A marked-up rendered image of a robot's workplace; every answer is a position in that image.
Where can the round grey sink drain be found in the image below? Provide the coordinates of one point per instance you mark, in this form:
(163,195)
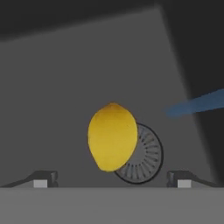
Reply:
(144,157)

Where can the grey sink basin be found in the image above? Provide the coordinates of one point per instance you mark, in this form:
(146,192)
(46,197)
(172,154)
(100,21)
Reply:
(87,73)

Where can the blue water stream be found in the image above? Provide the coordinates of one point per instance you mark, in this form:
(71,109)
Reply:
(198,105)

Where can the yellow lemon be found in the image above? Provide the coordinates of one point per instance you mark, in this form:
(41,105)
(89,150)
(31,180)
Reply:
(112,137)

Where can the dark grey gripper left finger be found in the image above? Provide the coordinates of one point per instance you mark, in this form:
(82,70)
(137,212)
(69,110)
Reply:
(43,177)

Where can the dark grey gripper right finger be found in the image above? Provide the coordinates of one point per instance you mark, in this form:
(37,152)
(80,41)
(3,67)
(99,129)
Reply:
(182,177)

